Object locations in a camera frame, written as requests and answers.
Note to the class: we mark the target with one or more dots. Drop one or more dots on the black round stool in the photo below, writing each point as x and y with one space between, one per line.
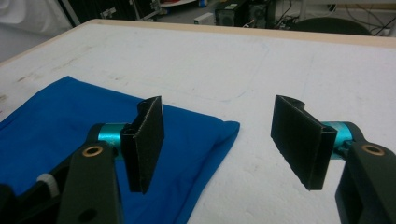
330 26

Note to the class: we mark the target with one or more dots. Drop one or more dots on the blue t-shirt with white print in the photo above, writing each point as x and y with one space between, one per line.
62 109

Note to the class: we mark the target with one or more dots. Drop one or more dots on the small white box device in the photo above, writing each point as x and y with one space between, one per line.
204 18

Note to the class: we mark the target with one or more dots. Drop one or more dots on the black computer tower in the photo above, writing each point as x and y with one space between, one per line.
261 15
229 15

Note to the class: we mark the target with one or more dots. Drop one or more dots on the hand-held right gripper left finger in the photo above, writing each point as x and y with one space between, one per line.
143 146

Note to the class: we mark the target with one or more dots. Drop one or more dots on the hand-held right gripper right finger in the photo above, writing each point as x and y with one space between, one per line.
299 140

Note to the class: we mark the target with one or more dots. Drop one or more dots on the round white table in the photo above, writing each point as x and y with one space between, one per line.
179 2

